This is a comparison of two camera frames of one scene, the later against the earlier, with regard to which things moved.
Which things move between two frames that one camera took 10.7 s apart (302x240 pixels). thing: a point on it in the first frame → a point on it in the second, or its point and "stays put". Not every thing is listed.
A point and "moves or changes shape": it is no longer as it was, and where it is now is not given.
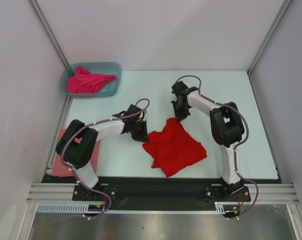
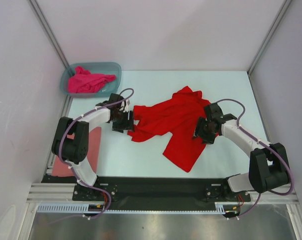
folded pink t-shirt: (60, 168) stays put
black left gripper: (143, 136) → (128, 124)
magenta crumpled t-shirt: (83, 81) stays put
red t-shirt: (173, 147) moves or changes shape
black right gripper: (179, 116) → (206, 139)
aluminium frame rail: (53, 193) stays put
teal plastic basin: (92, 79) stays put
